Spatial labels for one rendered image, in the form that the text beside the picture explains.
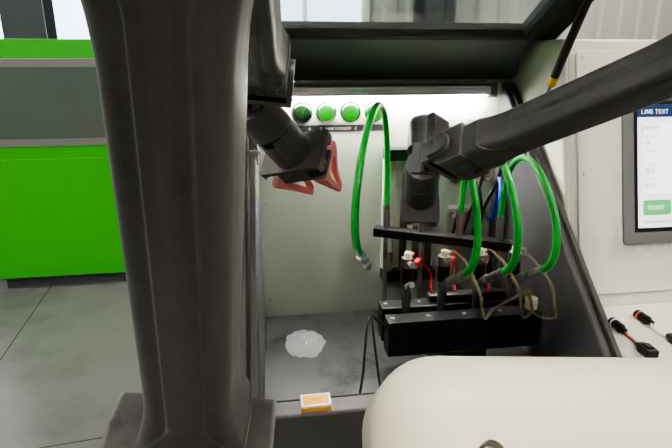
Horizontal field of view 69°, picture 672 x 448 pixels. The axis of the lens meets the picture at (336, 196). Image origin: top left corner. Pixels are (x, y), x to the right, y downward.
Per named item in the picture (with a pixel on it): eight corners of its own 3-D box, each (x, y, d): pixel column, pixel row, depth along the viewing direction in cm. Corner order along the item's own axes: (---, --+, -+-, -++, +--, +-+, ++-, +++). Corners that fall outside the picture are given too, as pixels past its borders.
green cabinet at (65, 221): (-3, 291, 329) (-55, 38, 285) (48, 247, 406) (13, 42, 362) (160, 281, 343) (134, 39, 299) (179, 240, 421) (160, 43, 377)
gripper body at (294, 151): (276, 146, 74) (247, 115, 69) (334, 136, 69) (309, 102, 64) (265, 182, 71) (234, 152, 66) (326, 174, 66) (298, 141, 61)
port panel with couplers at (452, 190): (446, 236, 131) (453, 120, 122) (441, 232, 134) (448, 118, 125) (492, 234, 132) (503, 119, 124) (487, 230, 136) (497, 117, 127)
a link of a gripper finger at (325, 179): (317, 173, 79) (286, 138, 72) (357, 168, 76) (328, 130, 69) (308, 209, 76) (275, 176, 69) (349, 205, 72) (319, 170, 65)
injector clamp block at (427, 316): (386, 385, 105) (388, 322, 101) (376, 358, 115) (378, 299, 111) (535, 372, 110) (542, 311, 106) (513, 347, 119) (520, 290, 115)
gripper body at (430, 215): (437, 177, 91) (441, 155, 85) (438, 227, 86) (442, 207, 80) (402, 176, 92) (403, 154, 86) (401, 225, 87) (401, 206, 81)
